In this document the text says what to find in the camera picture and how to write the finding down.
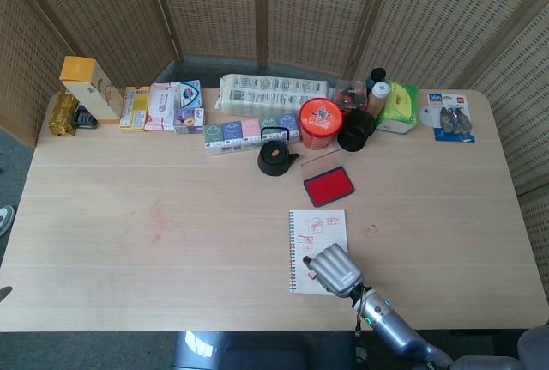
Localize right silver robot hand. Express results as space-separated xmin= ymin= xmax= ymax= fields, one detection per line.
xmin=302 ymin=242 xmax=365 ymax=298

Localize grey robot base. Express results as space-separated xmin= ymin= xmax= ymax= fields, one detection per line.
xmin=171 ymin=331 xmax=357 ymax=370

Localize spiral notepad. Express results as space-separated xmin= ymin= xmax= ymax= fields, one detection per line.
xmin=287 ymin=209 xmax=349 ymax=296

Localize grey white shoe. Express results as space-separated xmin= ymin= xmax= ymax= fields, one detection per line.
xmin=0 ymin=204 xmax=16 ymax=238

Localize red ink pad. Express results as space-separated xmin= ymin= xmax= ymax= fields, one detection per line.
xmin=301 ymin=149 xmax=356 ymax=208

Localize black teapot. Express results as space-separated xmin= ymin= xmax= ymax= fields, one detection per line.
xmin=256 ymin=127 xmax=301 ymax=178

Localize black mesh pen cup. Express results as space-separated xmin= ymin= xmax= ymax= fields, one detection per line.
xmin=336 ymin=108 xmax=377 ymax=153

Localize orange lidded tub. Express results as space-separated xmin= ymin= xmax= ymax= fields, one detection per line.
xmin=299 ymin=97 xmax=344 ymax=150

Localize multicolour pocket tissue pack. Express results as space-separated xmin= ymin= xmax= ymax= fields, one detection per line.
xmin=202 ymin=112 xmax=302 ymax=157

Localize brown bottle white cap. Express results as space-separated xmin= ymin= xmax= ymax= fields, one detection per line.
xmin=367 ymin=81 xmax=389 ymax=117

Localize clear plastic clip box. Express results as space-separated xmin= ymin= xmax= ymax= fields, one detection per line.
xmin=333 ymin=79 xmax=370 ymax=112

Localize green tissue box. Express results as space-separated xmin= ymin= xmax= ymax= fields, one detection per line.
xmin=375 ymin=80 xmax=419 ymax=136

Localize gold foil package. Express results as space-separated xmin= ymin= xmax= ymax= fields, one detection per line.
xmin=47 ymin=88 xmax=80 ymax=136

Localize blue blister pack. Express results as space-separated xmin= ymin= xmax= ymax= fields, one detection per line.
xmin=427 ymin=90 xmax=476 ymax=143

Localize black clip holder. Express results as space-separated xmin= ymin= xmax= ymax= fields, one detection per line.
xmin=72 ymin=104 xmax=99 ymax=130

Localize large clear-wrapped tissue pack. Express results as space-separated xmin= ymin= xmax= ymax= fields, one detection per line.
xmin=214 ymin=73 xmax=336 ymax=117

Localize purple small box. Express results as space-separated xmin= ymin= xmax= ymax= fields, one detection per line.
xmin=173 ymin=106 xmax=205 ymax=135

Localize tall beige orange-topped box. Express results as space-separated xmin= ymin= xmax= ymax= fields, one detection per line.
xmin=58 ymin=56 xmax=124 ymax=124

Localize yellow flat box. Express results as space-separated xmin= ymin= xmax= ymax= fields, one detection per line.
xmin=118 ymin=85 xmax=151 ymax=132

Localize blue white small box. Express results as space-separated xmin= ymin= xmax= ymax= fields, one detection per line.
xmin=178 ymin=79 xmax=203 ymax=110

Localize pink wet wipes pack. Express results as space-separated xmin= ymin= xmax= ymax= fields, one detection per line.
xmin=143 ymin=82 xmax=182 ymax=131

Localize woven folding screen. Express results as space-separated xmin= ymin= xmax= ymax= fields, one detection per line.
xmin=0 ymin=0 xmax=549 ymax=259

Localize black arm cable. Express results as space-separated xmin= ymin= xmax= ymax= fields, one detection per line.
xmin=352 ymin=286 xmax=374 ymax=339

